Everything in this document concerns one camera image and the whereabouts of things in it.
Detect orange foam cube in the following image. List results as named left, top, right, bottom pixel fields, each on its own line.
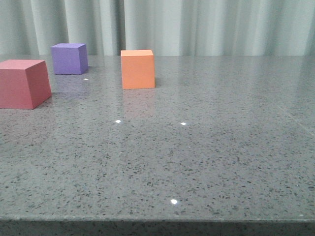
left=121, top=50, right=155, bottom=89

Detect purple foam cube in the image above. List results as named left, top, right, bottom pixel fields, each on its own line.
left=51, top=43, right=88, bottom=75

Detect red foam cube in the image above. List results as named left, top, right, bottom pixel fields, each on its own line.
left=0, top=59, right=52, bottom=109

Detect pale green curtain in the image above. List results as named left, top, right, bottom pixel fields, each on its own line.
left=0, top=0, right=315, bottom=56

